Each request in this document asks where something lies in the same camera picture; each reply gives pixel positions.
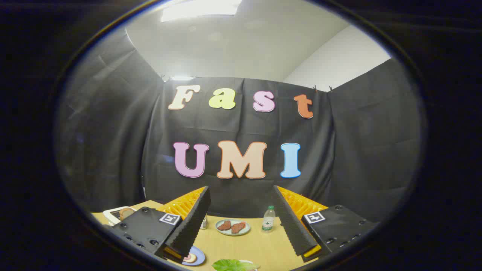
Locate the black backdrop cloth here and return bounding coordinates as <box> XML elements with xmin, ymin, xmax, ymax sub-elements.
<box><xmin>56</xmin><ymin>28</ymin><xmax>422</xmax><ymax>222</ymax></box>

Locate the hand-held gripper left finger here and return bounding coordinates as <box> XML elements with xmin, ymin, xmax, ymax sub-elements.
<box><xmin>109</xmin><ymin>186</ymin><xmax>211</xmax><ymax>264</ymax></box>

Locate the clear water bottle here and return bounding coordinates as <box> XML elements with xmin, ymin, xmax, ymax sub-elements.
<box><xmin>262</xmin><ymin>206</ymin><xmax>276</xmax><ymax>233</ymax></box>

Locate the blue plate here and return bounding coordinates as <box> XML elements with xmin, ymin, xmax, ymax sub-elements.
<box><xmin>182</xmin><ymin>246</ymin><xmax>206</xmax><ymax>266</ymax></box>

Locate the ceiling light panel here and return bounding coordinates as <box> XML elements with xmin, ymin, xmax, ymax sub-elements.
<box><xmin>161</xmin><ymin>0</ymin><xmax>242</xmax><ymax>22</ymax></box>

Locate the pale green plate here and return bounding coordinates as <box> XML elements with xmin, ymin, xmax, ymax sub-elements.
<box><xmin>215</xmin><ymin>219</ymin><xmax>251</xmax><ymax>236</ymax></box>

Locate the white toaster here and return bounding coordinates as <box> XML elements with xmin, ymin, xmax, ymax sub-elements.
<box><xmin>103</xmin><ymin>206</ymin><xmax>137</xmax><ymax>226</ymax></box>

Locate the green lettuce leaf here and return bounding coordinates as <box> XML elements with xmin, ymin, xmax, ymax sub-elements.
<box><xmin>212</xmin><ymin>259</ymin><xmax>259</xmax><ymax>271</ymax></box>

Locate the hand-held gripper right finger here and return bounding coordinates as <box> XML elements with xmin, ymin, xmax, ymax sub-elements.
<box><xmin>274</xmin><ymin>185</ymin><xmax>379</xmax><ymax>263</ymax></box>

